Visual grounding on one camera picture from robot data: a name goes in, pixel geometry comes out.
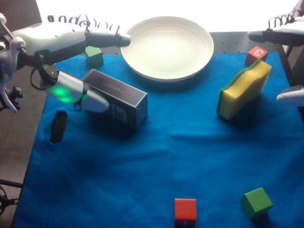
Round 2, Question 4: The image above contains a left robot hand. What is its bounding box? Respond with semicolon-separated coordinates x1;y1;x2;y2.
12;13;132;113

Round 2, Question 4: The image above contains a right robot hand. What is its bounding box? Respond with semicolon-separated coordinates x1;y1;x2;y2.
248;9;304;107

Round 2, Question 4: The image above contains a dark rectangular box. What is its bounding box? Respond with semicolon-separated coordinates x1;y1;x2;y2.
82;68;149;131

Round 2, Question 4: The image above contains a yellow and green sponge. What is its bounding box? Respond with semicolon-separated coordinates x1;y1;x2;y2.
216;59;272;121

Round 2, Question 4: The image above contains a white round plate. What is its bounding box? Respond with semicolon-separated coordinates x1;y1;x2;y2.
120;16;215;82

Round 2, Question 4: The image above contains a red block with number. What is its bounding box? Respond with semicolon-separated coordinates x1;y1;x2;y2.
244;46;269;67

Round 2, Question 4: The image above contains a small green block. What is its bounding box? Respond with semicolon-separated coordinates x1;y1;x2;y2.
85;46;105;67

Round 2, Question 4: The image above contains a black oval object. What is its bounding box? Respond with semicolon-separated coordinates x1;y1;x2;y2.
49;110;68;144

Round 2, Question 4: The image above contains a blue table cloth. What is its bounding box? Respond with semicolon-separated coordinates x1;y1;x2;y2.
12;51;304;228

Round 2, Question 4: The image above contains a large green block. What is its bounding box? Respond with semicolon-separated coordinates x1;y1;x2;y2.
241;187;274;218

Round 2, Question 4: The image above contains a black tripod stand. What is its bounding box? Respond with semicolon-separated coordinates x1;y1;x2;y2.
0;179;24;216

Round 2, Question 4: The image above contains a plain red block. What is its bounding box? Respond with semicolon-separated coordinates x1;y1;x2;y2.
174;198;198;228

